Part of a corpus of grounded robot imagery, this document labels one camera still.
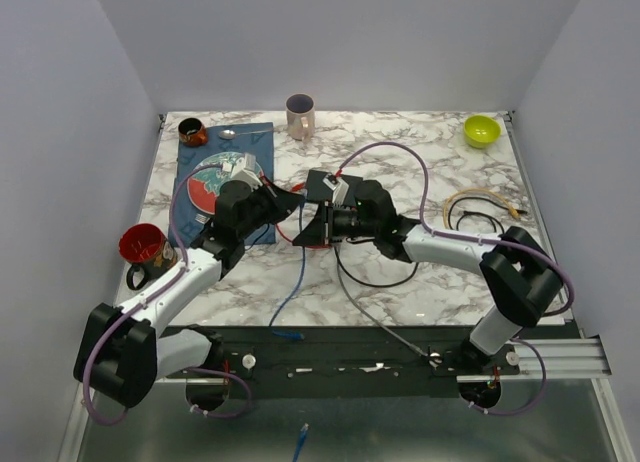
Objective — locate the black network switch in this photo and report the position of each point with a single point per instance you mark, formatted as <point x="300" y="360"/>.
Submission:
<point x="317" y="192"/>

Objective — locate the pink ceramic mug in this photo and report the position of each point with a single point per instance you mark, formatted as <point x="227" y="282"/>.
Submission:
<point x="300" y="115"/>

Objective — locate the red and teal plate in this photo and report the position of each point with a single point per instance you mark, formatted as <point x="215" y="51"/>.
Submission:
<point x="204" y="187"/>

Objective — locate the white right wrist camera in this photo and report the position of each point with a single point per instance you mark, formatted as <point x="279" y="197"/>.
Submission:
<point x="338" y="187"/>

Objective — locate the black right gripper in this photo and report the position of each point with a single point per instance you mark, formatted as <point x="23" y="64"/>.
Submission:
<point x="318" y="233"/>

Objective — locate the small brown orange cup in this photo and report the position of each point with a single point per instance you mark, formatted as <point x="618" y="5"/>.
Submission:
<point x="192" y="132"/>

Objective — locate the red black patterned mug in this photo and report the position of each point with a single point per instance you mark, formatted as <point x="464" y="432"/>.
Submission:
<point x="149" y="253"/>

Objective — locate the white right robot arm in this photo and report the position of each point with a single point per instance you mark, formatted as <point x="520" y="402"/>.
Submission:
<point x="519" y="275"/>

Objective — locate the metal spoon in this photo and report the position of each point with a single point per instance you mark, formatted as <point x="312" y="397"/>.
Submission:
<point x="229" y="134"/>

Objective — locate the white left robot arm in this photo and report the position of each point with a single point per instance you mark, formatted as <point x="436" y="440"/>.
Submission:
<point x="125" y="350"/>

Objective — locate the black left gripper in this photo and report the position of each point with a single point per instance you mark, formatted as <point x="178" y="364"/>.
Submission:
<point x="284" y="203"/>

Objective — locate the lime green bowl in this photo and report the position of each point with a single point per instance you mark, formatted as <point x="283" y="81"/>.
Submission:
<point x="481" y="131"/>

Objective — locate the blue placemat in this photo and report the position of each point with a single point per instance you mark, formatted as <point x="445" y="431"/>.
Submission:
<point x="188" y="220"/>

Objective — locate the black mounting base bar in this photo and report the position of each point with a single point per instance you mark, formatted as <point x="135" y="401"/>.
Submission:
<point x="347" y="362"/>

